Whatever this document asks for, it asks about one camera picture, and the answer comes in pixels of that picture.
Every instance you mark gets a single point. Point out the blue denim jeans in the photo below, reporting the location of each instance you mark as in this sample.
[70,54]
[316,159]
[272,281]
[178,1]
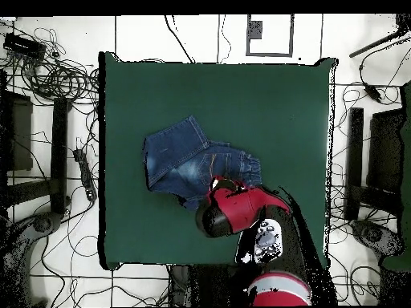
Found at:
[179,154]

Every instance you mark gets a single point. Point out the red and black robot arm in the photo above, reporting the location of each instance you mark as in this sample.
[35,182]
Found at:
[244,208]

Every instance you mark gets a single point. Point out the black flat panel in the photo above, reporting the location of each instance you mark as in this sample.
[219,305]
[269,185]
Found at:
[385,150]
[19,134]

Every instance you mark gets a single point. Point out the dark green table cloth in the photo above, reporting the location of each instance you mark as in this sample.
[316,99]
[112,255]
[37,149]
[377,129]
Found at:
[257,112]

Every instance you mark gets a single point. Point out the black upright bar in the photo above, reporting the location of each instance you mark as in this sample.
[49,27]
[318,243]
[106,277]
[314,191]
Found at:
[354,160]
[59,154]

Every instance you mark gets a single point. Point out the black power strip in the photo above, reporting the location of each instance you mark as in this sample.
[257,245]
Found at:
[86,175]

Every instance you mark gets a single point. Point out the small grey square patch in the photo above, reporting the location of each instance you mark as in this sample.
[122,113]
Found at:
[256,30]

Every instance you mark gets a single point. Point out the black wheeled stand base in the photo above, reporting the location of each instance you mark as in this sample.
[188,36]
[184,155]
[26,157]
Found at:
[43,224]
[372,235]

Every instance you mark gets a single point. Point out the black power adapter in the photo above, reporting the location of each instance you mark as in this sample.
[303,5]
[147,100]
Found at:
[372,92]

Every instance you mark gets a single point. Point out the green cloth sheet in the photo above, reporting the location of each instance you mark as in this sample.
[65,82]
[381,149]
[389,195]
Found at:
[407,160]

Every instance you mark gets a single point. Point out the black rod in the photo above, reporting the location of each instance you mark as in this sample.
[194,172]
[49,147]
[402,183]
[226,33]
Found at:
[369,47]

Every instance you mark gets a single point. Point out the black electronics box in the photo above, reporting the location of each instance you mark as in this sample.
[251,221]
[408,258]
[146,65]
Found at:
[24,46]

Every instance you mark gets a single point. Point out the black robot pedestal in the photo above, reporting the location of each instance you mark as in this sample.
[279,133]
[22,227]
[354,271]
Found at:
[208,285]

